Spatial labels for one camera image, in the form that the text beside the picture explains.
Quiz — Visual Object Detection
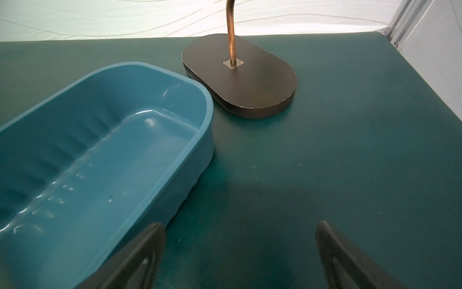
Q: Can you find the blue plastic storage box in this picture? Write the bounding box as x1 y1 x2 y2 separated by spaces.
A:
1 62 214 289

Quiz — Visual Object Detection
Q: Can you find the copper hook stand rod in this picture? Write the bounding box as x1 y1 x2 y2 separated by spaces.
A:
226 0 237 69

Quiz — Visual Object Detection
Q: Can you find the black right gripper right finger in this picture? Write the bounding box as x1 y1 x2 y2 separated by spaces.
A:
315 221 406 289

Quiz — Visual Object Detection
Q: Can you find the dark oval stand base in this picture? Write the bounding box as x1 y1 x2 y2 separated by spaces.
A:
181 34 297 119

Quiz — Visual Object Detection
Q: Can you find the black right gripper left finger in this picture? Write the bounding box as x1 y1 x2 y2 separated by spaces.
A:
77 222 166 289

